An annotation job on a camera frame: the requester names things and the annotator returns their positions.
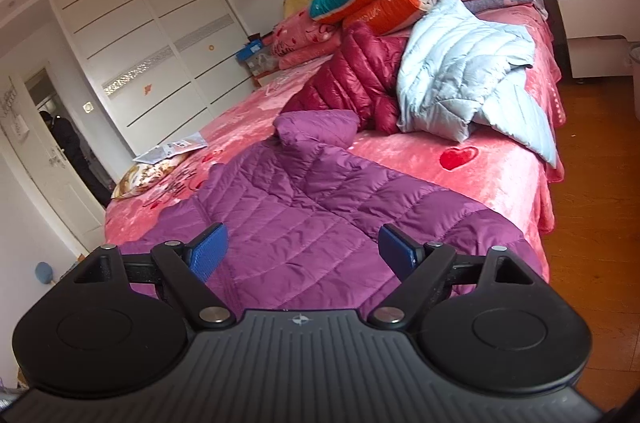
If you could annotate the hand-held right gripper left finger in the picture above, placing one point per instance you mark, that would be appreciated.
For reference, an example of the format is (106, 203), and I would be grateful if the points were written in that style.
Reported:
(207, 250)

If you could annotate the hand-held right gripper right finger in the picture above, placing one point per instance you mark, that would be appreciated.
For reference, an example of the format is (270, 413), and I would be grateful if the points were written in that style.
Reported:
(395, 248)

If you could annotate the purple down jacket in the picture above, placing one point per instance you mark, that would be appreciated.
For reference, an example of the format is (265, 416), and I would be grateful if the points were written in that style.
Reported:
(310, 203)

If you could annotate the pink heart print blanket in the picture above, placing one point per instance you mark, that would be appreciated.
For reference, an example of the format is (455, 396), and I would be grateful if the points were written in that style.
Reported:
(400, 153)

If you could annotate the brown patterned pillow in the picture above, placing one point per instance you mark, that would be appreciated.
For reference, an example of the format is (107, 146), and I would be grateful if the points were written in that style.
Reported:
(145, 175)

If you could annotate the grey printed plastic bag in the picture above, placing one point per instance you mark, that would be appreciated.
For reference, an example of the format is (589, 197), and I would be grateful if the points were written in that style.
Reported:
(170, 148)

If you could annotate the pale blue plastic item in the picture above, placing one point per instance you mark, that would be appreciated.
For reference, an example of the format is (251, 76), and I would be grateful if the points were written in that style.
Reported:
(43, 274)

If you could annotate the white room door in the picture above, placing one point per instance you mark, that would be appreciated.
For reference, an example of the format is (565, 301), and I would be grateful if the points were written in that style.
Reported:
(50, 183)

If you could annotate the dark red down jacket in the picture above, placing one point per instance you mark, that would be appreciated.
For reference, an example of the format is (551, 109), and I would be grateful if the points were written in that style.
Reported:
(345, 78)

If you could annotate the grey shoe box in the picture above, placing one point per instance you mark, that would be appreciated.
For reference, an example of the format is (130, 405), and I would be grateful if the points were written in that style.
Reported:
(261, 64)

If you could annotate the light blue down jacket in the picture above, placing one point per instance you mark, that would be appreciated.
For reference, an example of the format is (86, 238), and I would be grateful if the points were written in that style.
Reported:
(450, 53)

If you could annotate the blue shoe box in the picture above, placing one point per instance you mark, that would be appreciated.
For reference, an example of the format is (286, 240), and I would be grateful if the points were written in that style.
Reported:
(250, 50)

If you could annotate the white door hook rack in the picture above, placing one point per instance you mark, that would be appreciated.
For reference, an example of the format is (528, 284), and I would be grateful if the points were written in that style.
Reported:
(19, 127)

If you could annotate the white sliding door wardrobe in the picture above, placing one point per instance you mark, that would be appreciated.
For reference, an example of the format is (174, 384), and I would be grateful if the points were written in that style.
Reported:
(150, 28)

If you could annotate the folded pink blanket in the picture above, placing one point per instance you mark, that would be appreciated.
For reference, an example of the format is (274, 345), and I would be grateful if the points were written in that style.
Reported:
(300, 38)

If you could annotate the lilac folded blanket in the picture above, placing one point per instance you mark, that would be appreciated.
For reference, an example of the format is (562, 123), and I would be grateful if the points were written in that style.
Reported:
(505, 0)

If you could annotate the white nightstand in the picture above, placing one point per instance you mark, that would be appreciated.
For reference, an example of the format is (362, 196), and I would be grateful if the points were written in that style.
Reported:
(595, 13)

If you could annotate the white light switch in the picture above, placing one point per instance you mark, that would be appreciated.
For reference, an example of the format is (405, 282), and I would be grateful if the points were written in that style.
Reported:
(88, 107)

